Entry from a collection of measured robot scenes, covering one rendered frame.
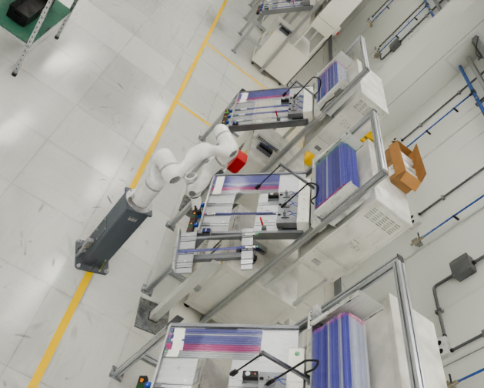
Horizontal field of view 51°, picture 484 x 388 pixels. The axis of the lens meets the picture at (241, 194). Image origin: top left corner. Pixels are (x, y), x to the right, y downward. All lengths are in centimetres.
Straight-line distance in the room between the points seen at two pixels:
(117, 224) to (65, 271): 54
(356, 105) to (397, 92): 195
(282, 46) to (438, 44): 244
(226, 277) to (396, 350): 164
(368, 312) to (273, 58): 568
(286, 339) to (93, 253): 155
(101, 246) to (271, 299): 127
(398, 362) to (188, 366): 105
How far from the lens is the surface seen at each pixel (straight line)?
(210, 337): 282
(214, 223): 350
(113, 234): 349
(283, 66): 784
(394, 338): 244
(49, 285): 361
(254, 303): 386
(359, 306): 252
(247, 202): 506
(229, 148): 309
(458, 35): 621
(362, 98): 443
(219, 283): 375
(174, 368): 276
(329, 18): 758
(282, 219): 336
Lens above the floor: 291
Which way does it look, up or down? 33 degrees down
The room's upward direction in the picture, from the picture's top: 45 degrees clockwise
